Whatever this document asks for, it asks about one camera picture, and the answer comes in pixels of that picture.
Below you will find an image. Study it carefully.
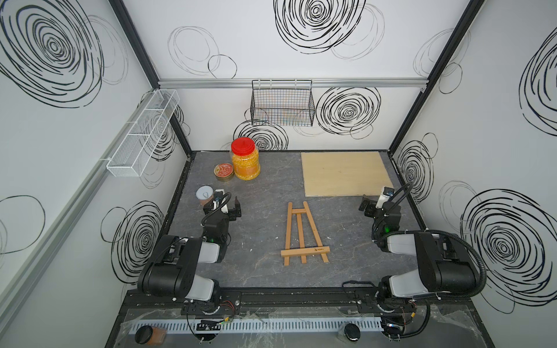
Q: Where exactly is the white mesh wall shelf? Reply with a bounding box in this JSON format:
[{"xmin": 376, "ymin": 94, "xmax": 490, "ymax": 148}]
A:
[{"xmin": 107, "ymin": 89, "xmax": 179, "ymax": 178}]

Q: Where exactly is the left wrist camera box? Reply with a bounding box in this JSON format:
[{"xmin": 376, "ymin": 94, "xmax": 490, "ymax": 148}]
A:
[{"xmin": 212, "ymin": 189, "xmax": 232, "ymax": 213}]

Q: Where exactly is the light plywood canvas board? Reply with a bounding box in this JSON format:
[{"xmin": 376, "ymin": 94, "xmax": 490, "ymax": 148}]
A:
[{"xmin": 301, "ymin": 152, "xmax": 394, "ymax": 197}]

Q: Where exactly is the small white-lidded cup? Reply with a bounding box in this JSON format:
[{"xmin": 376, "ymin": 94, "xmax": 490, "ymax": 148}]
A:
[{"xmin": 196, "ymin": 185, "xmax": 214, "ymax": 206}]

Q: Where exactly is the white slotted cable duct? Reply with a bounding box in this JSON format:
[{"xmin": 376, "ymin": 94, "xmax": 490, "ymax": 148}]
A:
[{"xmin": 128, "ymin": 317, "xmax": 384, "ymax": 334}]

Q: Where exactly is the small wooden easel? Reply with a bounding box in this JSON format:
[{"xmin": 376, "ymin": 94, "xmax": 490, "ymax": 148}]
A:
[{"xmin": 280, "ymin": 202, "xmax": 330, "ymax": 266}]

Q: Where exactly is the black round knob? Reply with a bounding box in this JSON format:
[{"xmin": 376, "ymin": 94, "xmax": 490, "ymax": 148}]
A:
[{"xmin": 342, "ymin": 323, "xmax": 361, "ymax": 342}]

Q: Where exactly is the black knob on brown block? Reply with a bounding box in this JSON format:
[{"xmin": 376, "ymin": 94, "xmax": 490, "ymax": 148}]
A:
[{"xmin": 134, "ymin": 325, "xmax": 168, "ymax": 346}]

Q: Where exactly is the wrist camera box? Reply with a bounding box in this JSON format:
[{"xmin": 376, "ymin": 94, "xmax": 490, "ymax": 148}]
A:
[
  {"xmin": 212, "ymin": 189, "xmax": 232, "ymax": 213},
  {"xmin": 376, "ymin": 186, "xmax": 395, "ymax": 210}
]

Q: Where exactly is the black wire wall basket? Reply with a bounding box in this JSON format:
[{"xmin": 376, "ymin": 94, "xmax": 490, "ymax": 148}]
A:
[{"xmin": 249, "ymin": 79, "xmax": 316, "ymax": 127}]

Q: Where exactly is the round red-topped tin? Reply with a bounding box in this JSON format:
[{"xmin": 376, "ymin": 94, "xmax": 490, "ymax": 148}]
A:
[{"xmin": 213, "ymin": 162, "xmax": 235, "ymax": 182}]

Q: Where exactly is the red-lidded jar of yellow snacks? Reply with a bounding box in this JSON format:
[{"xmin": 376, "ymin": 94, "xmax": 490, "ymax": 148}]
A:
[{"xmin": 231, "ymin": 137, "xmax": 261, "ymax": 181}]

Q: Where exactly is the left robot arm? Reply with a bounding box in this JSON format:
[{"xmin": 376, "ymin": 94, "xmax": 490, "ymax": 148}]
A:
[{"xmin": 137, "ymin": 191, "xmax": 242, "ymax": 304}]

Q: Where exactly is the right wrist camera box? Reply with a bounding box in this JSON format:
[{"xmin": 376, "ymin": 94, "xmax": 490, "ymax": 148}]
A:
[{"xmin": 376, "ymin": 186, "xmax": 395, "ymax": 210}]

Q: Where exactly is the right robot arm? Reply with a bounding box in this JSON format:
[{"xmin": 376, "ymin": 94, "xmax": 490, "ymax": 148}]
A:
[{"xmin": 359, "ymin": 194, "xmax": 487, "ymax": 301}]

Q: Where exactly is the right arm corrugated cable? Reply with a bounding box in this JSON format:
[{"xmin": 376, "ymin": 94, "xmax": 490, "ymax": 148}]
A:
[{"xmin": 376, "ymin": 180, "xmax": 487, "ymax": 299}]

